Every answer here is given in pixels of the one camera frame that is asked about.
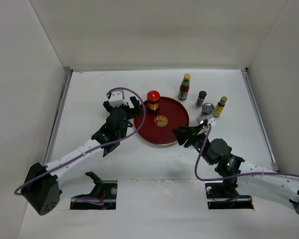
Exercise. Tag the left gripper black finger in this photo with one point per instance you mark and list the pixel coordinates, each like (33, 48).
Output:
(108, 107)
(137, 109)

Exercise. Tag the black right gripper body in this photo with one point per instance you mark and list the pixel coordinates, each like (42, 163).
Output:
(199, 140)

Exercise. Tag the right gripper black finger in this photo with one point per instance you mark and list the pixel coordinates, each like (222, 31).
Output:
(182, 131)
(184, 139)

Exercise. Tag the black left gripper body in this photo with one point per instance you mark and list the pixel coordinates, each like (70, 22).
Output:
(130, 114)

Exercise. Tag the red lid chili sauce jar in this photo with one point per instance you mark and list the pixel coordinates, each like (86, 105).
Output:
(153, 98)

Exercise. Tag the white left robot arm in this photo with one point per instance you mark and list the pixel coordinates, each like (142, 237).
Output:
(70, 176)

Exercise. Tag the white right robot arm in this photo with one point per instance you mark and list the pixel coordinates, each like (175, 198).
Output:
(238, 176)

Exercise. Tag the red round tray gold rim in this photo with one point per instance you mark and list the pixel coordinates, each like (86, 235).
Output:
(157, 127)

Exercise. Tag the yellow label small oil bottle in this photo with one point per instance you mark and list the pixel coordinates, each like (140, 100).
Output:
(220, 106)

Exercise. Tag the small black cap spice jar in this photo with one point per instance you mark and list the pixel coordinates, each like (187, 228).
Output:
(200, 99)

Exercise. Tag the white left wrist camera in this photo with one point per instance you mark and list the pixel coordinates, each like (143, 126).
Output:
(117, 97)

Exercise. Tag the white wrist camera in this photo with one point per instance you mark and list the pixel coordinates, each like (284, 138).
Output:
(210, 122)
(117, 97)

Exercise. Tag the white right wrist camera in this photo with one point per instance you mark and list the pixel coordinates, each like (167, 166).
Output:
(210, 122)

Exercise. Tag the aluminium table edge rail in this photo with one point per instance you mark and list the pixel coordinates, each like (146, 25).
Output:
(58, 116)

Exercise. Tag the right robot arm base mount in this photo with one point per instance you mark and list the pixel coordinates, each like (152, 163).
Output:
(219, 198)

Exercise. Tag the left robot arm base mount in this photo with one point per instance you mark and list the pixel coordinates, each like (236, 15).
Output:
(102, 197)

